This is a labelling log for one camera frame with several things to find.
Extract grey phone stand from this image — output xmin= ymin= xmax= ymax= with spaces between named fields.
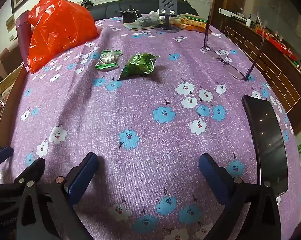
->
xmin=154 ymin=0 xmax=179 ymax=33

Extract black leather sofa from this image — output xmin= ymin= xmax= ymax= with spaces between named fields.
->
xmin=87 ymin=0 xmax=199 ymax=20

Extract brown armchair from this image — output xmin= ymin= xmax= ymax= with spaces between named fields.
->
xmin=0 ymin=47 xmax=22 ymax=80

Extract red plastic bag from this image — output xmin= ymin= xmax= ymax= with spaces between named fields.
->
xmin=27 ymin=0 xmax=99 ymax=74

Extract cardboard box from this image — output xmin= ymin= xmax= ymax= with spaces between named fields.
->
xmin=0 ymin=64 xmax=28 ymax=150

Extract purple thermos bottle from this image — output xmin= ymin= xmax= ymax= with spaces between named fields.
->
xmin=15 ymin=11 xmax=34 ymax=67

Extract purple-framed eyeglasses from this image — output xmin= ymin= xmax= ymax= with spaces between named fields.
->
xmin=202 ymin=0 xmax=267 ymax=81

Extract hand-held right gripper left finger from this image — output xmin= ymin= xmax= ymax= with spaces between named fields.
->
xmin=15 ymin=152 xmax=100 ymax=240

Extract yellow green biscuit packet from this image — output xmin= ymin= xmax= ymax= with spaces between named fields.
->
xmin=177 ymin=14 xmax=207 ymax=22

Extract flat beige packet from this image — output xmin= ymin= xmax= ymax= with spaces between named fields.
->
xmin=122 ymin=22 xmax=148 ymax=32

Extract wooden cabinet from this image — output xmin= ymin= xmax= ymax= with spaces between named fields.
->
xmin=210 ymin=0 xmax=301 ymax=135

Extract small black box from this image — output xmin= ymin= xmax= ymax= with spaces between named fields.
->
xmin=115 ymin=5 xmax=141 ymax=23

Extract yellowish wall notice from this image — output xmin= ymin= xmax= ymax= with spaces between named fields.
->
xmin=5 ymin=15 xmax=16 ymax=33

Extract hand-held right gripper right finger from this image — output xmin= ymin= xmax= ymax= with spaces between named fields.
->
xmin=199 ymin=152 xmax=282 ymax=240

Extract small white objects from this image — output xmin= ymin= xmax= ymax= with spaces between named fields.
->
xmin=149 ymin=10 xmax=166 ymax=20

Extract dark green pea packet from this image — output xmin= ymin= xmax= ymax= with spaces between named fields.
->
xmin=118 ymin=53 xmax=162 ymax=81

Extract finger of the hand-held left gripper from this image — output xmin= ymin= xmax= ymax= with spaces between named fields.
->
xmin=14 ymin=158 xmax=46 ymax=183
xmin=0 ymin=146 xmax=14 ymax=168

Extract clear bag of dark snacks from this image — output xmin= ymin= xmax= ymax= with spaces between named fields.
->
xmin=137 ymin=15 xmax=161 ymax=27

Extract white strip device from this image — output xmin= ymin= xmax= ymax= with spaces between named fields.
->
xmin=219 ymin=8 xmax=252 ymax=25

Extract black smartphone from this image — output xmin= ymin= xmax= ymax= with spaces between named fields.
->
xmin=242 ymin=95 xmax=289 ymax=197

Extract purple floral tablecloth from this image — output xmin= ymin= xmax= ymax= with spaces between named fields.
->
xmin=0 ymin=14 xmax=301 ymax=240

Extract clear green-ended nut packet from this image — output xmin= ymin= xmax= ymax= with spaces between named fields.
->
xmin=95 ymin=50 xmax=122 ymax=70

